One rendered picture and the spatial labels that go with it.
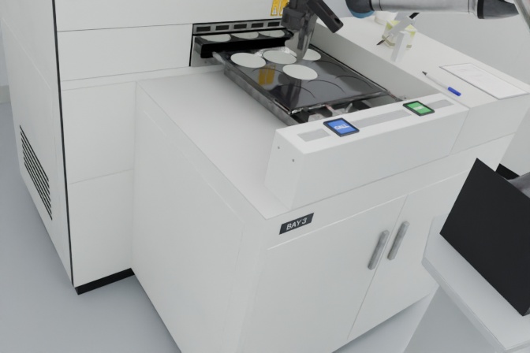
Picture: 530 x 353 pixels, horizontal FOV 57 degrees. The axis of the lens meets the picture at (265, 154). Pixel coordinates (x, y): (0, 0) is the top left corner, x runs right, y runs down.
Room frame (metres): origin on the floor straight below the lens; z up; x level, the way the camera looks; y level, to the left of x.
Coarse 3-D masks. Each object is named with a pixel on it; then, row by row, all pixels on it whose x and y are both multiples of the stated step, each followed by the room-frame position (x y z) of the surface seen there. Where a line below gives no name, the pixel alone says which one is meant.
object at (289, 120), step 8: (224, 72) 1.36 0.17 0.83; (232, 72) 1.33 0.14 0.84; (232, 80) 1.32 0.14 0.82; (240, 80) 1.29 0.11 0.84; (248, 88) 1.26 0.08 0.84; (256, 96) 1.23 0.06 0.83; (264, 104) 1.20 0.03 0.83; (272, 104) 1.17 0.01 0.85; (272, 112) 1.17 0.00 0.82; (280, 112) 1.15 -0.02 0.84; (288, 120) 1.12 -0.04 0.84; (296, 120) 1.10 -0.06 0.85
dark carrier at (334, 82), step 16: (272, 48) 1.44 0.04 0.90; (272, 64) 1.32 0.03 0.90; (288, 64) 1.34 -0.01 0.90; (304, 64) 1.37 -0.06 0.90; (320, 64) 1.39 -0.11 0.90; (336, 64) 1.42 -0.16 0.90; (256, 80) 1.18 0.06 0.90; (272, 80) 1.21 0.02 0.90; (288, 80) 1.23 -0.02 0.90; (304, 80) 1.25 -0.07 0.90; (320, 80) 1.27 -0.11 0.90; (336, 80) 1.29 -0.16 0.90; (352, 80) 1.32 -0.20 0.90; (288, 96) 1.13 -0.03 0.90; (304, 96) 1.15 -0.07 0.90; (320, 96) 1.17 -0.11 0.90; (336, 96) 1.19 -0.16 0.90; (352, 96) 1.21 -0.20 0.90
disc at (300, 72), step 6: (288, 66) 1.32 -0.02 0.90; (294, 66) 1.33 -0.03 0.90; (300, 66) 1.34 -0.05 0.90; (288, 72) 1.28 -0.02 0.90; (294, 72) 1.29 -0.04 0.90; (300, 72) 1.30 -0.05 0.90; (306, 72) 1.30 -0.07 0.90; (312, 72) 1.31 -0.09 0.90; (300, 78) 1.26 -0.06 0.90; (306, 78) 1.27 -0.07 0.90; (312, 78) 1.27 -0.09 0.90
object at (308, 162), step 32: (288, 128) 0.85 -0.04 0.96; (320, 128) 0.88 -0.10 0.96; (384, 128) 0.94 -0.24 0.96; (416, 128) 1.00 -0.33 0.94; (448, 128) 1.10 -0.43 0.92; (288, 160) 0.80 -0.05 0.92; (320, 160) 0.80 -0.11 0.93; (352, 160) 0.87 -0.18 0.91; (384, 160) 0.95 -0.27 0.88; (416, 160) 1.04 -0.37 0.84; (288, 192) 0.78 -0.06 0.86; (320, 192) 0.82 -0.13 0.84
